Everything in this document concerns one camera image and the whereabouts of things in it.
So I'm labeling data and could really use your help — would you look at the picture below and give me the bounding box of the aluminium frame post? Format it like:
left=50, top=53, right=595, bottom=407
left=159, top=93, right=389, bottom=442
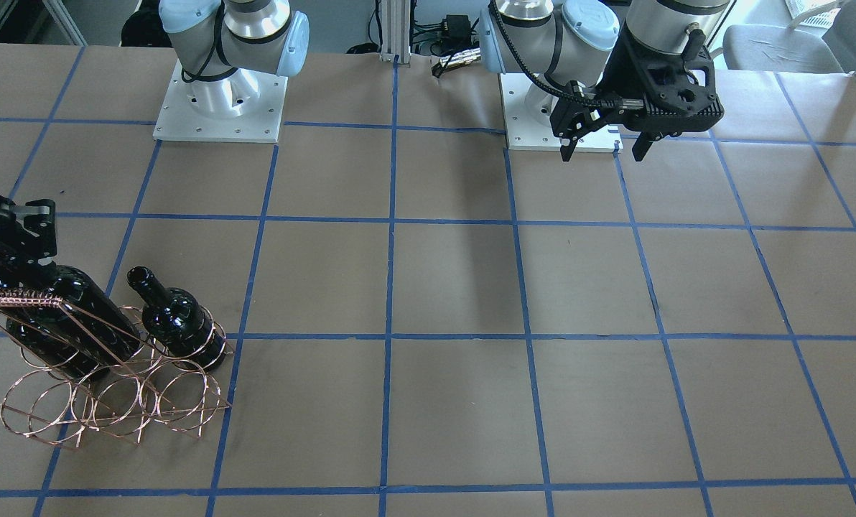
left=375, top=0, right=414, bottom=67

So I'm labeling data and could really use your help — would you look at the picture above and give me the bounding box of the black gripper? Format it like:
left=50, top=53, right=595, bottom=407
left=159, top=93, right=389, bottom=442
left=549, top=32, right=725, bottom=162
left=0, top=195, right=57, bottom=284

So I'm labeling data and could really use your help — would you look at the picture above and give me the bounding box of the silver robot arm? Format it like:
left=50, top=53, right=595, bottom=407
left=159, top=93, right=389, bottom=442
left=478, top=1, right=728, bottom=162
left=0, top=1, right=310, bottom=284

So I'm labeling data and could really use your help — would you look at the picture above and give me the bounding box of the grey office chair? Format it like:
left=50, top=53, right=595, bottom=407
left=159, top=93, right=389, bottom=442
left=715, top=1, right=856, bottom=78

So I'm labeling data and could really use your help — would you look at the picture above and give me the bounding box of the black power adapter with cables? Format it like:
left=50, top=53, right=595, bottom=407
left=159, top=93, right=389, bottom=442
left=409, top=14, right=481, bottom=79

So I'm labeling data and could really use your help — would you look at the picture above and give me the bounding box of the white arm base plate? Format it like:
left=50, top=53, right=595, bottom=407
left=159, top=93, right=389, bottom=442
left=152, top=63, right=288, bottom=144
left=498, top=72, right=624, bottom=152

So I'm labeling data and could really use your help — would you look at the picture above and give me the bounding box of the dark bottle in rack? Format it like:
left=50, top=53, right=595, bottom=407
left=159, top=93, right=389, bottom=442
left=126, top=266, right=225, bottom=372
left=0, top=307, right=108, bottom=381

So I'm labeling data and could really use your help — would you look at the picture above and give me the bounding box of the dark glass wine bottle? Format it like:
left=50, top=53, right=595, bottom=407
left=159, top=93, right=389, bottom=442
left=17, top=263, right=141, bottom=366

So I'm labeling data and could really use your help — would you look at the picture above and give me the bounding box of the copper wire wine rack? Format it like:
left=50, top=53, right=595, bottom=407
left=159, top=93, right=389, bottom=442
left=0, top=325, right=233, bottom=449

